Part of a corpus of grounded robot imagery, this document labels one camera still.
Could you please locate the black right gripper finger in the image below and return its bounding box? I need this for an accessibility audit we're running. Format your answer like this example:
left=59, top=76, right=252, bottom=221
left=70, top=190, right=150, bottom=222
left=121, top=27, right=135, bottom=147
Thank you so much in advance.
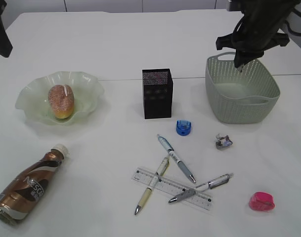
left=234, top=50, right=260, bottom=68

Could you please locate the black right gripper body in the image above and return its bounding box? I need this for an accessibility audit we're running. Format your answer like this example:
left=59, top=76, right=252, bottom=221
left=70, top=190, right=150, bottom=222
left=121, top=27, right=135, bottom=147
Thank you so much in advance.
left=216, top=0, right=301, bottom=56

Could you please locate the pink pencil sharpener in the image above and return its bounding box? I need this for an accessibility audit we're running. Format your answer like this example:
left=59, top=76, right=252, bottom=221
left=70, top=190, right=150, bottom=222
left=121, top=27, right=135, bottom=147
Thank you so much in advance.
left=249, top=192, right=275, bottom=211

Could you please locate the small paper ball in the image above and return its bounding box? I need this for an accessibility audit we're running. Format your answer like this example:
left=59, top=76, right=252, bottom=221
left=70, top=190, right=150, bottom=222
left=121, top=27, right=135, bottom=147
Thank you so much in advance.
left=215, top=134, right=233, bottom=150

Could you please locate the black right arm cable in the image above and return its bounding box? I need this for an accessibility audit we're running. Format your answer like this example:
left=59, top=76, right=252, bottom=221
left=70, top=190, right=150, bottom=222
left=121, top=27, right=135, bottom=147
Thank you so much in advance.
left=280, top=7, right=301, bottom=37

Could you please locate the green wavy glass plate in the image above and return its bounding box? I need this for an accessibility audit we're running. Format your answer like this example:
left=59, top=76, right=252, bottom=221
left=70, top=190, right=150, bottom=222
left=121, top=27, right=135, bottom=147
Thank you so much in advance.
left=15, top=71, right=104, bottom=126

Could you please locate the brown Nescafe coffee bottle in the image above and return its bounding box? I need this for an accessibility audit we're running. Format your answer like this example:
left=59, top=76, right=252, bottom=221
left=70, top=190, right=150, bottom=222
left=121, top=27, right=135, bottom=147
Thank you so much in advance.
left=0, top=144, right=68, bottom=226

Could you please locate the clear plastic ruler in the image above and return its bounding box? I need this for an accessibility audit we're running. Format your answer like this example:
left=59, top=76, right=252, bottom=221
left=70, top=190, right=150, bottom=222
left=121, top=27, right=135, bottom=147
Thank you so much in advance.
left=131, top=167, right=214, bottom=211

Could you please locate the blue grip pen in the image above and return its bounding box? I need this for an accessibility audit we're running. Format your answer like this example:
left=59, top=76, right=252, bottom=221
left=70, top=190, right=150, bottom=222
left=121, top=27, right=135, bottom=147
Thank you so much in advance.
left=157, top=134, right=196, bottom=184

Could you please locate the black mesh pen holder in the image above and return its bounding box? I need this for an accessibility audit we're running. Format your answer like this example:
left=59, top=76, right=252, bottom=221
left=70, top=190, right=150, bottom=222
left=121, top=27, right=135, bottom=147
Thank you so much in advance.
left=142, top=69, right=173, bottom=119

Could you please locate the cream grip pen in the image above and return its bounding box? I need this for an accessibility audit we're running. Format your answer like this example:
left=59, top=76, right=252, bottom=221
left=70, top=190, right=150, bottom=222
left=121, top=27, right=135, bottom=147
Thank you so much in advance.
left=134, top=156, right=170, bottom=215

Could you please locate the sugared bread loaf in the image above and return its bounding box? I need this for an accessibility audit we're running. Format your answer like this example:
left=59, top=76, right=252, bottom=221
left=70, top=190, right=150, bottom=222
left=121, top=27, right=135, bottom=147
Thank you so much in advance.
left=48, top=84, right=75, bottom=119

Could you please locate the grey grip pen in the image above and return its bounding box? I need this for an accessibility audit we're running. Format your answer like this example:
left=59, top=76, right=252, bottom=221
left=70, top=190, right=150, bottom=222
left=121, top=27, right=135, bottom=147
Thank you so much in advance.
left=168, top=173, right=234, bottom=204

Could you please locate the blue pencil sharpener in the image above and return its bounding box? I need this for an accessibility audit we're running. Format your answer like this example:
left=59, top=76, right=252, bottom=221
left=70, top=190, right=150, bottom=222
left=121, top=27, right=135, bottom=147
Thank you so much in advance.
left=176, top=120, right=192, bottom=136

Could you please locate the green woven plastic basket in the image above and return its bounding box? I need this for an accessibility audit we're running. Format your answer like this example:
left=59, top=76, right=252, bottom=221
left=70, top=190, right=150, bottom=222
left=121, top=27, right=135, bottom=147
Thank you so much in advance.
left=205, top=54, right=280, bottom=124

